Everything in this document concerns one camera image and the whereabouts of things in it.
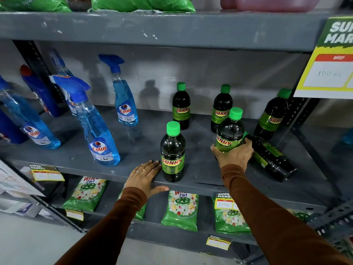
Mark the dark bottle with green cap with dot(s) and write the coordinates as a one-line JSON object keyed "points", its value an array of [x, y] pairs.
{"points": [[181, 107], [271, 115], [229, 131], [173, 154], [221, 107], [271, 160]]}

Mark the pink plastic container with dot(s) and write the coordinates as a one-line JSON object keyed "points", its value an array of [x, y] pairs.
{"points": [[275, 3], [227, 2]]}

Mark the small yellow shelf price tag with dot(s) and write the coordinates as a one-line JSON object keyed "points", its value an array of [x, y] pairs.
{"points": [[74, 215], [46, 173], [224, 202], [218, 242]]}

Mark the green detergent powder packet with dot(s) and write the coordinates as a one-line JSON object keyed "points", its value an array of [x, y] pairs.
{"points": [[231, 222], [141, 212], [300, 215], [182, 211], [87, 194]]}

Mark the person's left little finger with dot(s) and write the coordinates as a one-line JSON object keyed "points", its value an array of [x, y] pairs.
{"points": [[137, 171]]}

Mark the blue glass cleaner spray bottle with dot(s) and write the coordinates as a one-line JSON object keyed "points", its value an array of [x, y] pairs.
{"points": [[124, 102], [30, 124], [95, 132], [61, 66]]}

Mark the person's left middle finger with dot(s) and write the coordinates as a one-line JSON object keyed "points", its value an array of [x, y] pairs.
{"points": [[150, 166]]}

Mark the person's left hand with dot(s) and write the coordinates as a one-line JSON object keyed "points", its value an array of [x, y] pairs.
{"points": [[142, 180]]}

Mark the large yellow green price sign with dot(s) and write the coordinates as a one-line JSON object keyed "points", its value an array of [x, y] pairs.
{"points": [[328, 66]]}

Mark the person's right thumb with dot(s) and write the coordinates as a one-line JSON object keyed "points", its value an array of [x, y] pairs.
{"points": [[215, 151]]}

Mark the large green plastic bag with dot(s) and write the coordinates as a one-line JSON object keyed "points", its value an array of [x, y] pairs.
{"points": [[35, 3], [143, 3]]}

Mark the person's left thumb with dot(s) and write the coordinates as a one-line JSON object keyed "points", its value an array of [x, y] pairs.
{"points": [[160, 189]]}

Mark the blue bottle with red cap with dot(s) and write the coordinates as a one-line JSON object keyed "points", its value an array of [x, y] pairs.
{"points": [[41, 93]]}

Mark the person's left forearm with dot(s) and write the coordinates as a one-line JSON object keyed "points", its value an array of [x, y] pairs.
{"points": [[110, 231]]}

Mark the person's right hand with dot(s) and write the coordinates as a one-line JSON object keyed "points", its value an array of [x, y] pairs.
{"points": [[234, 158]]}

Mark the grey metal shelving rack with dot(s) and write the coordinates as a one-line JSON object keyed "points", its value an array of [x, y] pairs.
{"points": [[176, 28]]}

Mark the person's right forearm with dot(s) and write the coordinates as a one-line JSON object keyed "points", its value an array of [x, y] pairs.
{"points": [[270, 218]]}

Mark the white printed paper sheet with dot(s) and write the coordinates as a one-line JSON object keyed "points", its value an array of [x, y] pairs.
{"points": [[15, 180]]}

